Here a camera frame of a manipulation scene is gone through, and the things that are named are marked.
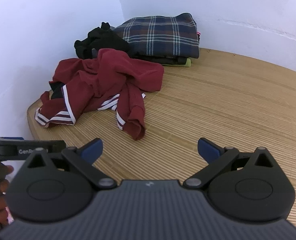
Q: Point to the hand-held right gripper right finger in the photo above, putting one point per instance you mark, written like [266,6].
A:
[208,150]

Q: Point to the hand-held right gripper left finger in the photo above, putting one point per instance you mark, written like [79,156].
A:
[92,150]

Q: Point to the maroon sweatshirt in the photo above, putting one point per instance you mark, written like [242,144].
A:
[107,80]

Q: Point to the dark grey folded garment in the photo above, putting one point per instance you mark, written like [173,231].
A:
[168,60]

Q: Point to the black crumpled garment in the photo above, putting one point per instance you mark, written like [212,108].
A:
[100,40]

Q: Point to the plaid folded garment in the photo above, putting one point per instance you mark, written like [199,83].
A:
[158,35]

